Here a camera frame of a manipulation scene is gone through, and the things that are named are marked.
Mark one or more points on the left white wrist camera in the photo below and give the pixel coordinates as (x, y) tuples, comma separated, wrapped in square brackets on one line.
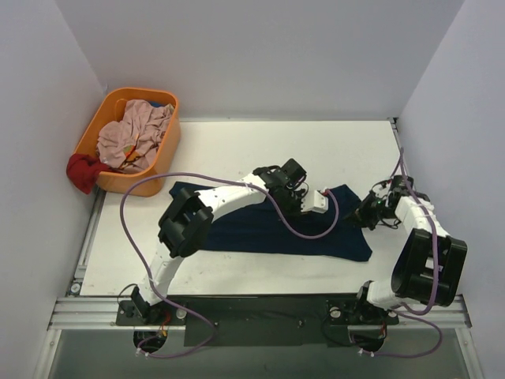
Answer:
[(314, 201)]

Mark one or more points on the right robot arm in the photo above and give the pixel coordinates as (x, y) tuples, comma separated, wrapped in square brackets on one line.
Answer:
[(430, 264)]

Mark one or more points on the aluminium frame rail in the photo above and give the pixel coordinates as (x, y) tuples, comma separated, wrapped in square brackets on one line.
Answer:
[(92, 313)]

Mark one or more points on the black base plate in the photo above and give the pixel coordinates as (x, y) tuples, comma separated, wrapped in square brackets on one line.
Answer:
[(264, 320)]

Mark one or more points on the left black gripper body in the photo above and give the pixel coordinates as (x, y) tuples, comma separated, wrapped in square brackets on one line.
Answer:
[(292, 198)]

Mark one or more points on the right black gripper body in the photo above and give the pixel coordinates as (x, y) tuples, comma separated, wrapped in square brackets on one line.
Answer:
[(367, 211)]

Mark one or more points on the orange plastic laundry basket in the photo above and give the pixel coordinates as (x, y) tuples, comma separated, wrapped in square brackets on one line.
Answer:
[(111, 109)]

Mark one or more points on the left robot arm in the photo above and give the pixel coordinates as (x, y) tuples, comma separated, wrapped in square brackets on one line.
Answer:
[(186, 223)]

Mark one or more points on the red t shirt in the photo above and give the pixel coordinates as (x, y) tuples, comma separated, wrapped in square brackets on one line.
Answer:
[(83, 171)]

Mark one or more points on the pink t shirt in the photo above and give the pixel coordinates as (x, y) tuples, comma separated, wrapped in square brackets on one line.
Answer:
[(131, 144)]

